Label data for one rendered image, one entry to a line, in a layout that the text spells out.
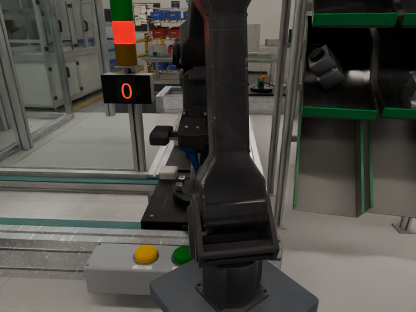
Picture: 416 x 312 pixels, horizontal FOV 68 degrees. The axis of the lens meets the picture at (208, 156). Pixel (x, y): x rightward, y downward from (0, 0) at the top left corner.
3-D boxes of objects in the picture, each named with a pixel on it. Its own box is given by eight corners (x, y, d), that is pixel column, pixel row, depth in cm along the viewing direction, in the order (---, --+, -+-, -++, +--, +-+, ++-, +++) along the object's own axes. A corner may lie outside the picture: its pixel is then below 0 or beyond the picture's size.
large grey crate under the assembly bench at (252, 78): (267, 86, 589) (268, 74, 581) (235, 85, 596) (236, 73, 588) (266, 82, 626) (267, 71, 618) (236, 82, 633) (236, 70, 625)
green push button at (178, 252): (194, 269, 55) (194, 260, 54) (171, 268, 55) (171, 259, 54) (195, 254, 59) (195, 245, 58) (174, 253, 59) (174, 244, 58)
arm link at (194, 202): (277, 266, 33) (283, 215, 30) (192, 276, 31) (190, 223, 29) (258, 228, 39) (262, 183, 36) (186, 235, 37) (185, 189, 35)
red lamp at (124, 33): (132, 44, 72) (130, 21, 70) (111, 44, 72) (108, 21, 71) (138, 43, 77) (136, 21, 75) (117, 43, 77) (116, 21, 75)
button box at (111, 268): (202, 298, 56) (202, 272, 53) (86, 293, 57) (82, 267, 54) (204, 270, 62) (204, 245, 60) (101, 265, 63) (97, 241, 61)
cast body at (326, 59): (345, 78, 62) (327, 54, 59) (325, 90, 64) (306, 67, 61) (338, 57, 68) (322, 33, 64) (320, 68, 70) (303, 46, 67)
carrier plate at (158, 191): (254, 233, 65) (254, 224, 64) (140, 228, 66) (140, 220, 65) (247, 180, 87) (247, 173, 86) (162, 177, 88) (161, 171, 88)
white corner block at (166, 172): (176, 186, 84) (175, 172, 82) (159, 186, 84) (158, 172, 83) (178, 178, 88) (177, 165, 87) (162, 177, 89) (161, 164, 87)
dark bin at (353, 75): (374, 121, 58) (387, 88, 52) (301, 117, 60) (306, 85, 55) (358, 45, 76) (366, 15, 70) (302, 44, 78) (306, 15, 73)
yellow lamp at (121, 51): (134, 66, 74) (132, 44, 72) (113, 65, 74) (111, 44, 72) (139, 64, 79) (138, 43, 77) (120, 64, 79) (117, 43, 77)
